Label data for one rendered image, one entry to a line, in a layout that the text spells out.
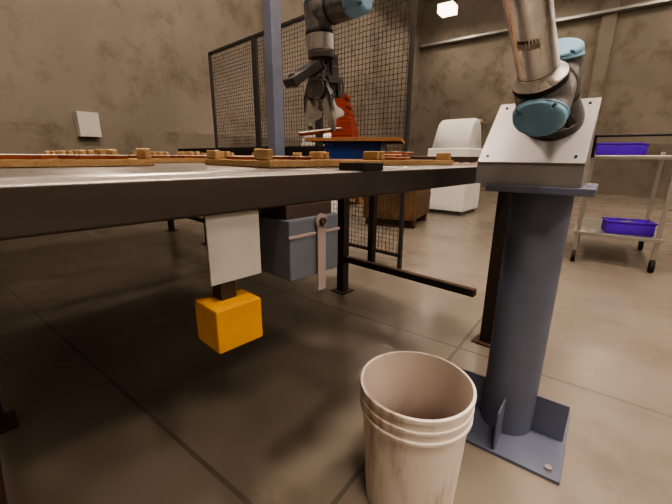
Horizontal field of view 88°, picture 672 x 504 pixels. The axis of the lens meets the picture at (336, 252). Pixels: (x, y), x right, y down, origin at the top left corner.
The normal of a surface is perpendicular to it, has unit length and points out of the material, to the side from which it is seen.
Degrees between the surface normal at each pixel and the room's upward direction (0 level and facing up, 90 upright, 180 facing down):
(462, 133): 71
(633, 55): 90
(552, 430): 90
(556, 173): 90
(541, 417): 90
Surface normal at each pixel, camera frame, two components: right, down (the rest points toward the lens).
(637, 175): -0.60, 0.21
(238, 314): 0.73, 0.18
